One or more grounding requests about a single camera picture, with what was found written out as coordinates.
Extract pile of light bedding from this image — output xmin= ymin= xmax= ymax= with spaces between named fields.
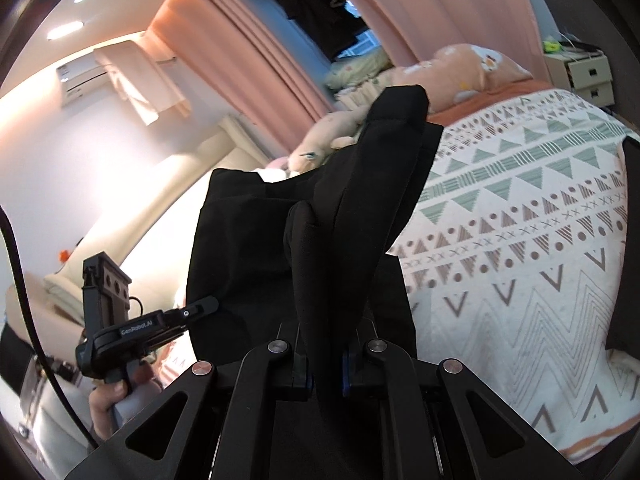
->
xmin=320 ymin=52 xmax=396 ymax=106

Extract triangle patterned blanket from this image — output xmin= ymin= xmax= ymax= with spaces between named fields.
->
xmin=387 ymin=87 xmax=640 ymax=463

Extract pink curtain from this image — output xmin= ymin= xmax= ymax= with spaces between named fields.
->
xmin=147 ymin=0 xmax=343 ymax=126
xmin=310 ymin=0 xmax=558 ymax=73

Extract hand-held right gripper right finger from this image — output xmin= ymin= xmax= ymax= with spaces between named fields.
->
xmin=343 ymin=338 xmax=586 ymax=480

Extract black garment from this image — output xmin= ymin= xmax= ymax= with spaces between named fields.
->
xmin=182 ymin=84 xmax=444 ymax=411

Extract dark cloth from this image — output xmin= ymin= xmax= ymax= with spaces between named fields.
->
xmin=605 ymin=137 xmax=640 ymax=356

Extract person's left hand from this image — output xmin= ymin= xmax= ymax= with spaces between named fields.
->
xmin=89 ymin=359 xmax=157 ymax=442

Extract cream upholstered headboard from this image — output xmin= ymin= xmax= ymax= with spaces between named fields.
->
xmin=115 ymin=112 xmax=301 ymax=311

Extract beige plush animal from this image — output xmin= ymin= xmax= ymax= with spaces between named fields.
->
xmin=289 ymin=105 xmax=373 ymax=173

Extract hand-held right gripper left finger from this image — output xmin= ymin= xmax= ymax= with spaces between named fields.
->
xmin=65 ymin=340 xmax=315 ymax=480

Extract cream nightstand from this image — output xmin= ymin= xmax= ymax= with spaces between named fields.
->
xmin=542 ymin=47 xmax=616 ymax=108

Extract thick black cable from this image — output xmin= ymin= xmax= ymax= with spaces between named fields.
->
xmin=0 ymin=205 xmax=101 ymax=453

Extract hanging black clothes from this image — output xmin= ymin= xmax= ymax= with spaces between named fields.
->
xmin=267 ymin=0 xmax=373 ymax=61

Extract white air conditioner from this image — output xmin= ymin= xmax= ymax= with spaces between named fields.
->
xmin=55 ymin=55 xmax=113 ymax=108

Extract ceiling light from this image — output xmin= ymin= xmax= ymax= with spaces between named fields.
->
xmin=46 ymin=21 xmax=86 ymax=41

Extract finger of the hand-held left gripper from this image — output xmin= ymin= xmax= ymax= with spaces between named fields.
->
xmin=167 ymin=296 xmax=221 ymax=330

